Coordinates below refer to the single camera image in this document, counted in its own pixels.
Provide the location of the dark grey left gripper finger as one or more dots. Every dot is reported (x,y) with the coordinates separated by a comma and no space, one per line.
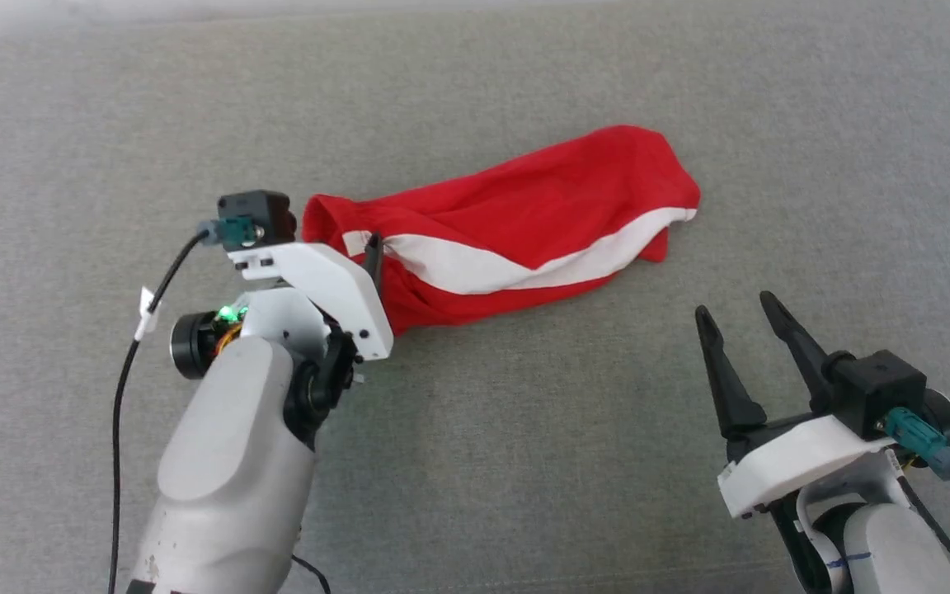
(373,260)

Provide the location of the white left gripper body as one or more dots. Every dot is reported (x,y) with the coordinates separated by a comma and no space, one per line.
(335,289)

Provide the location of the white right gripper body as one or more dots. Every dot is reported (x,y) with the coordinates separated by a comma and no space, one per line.
(797,462)

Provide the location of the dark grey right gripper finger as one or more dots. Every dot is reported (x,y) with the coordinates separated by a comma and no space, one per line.
(729,379)
(801,342)

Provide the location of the red shorts with white stripe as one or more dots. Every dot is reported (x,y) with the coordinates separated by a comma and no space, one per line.
(541,198)

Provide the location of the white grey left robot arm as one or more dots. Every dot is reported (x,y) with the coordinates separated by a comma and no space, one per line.
(228,478)

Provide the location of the grey fabric sofa cushion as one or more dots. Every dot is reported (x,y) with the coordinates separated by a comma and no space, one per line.
(524,462)

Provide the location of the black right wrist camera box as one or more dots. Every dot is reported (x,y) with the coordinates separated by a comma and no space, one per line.
(875,388)

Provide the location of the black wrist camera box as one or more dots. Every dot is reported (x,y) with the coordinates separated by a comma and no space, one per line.
(875,388)
(265,213)

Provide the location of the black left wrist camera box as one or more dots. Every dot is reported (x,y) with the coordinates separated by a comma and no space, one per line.
(265,213)

